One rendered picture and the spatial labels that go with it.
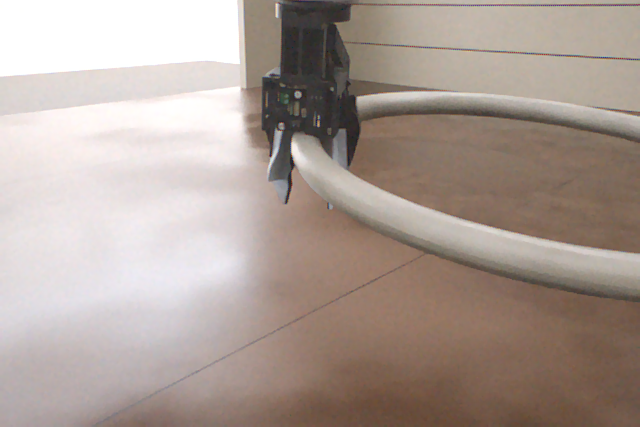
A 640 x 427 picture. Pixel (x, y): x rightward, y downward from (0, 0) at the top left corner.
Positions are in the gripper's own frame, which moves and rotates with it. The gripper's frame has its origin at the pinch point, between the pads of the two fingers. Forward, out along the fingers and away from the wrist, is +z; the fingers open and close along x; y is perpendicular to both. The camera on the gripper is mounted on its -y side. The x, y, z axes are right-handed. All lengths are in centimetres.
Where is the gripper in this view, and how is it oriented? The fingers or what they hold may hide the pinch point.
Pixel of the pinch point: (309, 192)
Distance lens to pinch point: 66.3
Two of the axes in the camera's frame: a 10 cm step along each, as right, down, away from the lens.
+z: -0.5, 9.3, 3.7
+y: -2.0, 3.5, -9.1
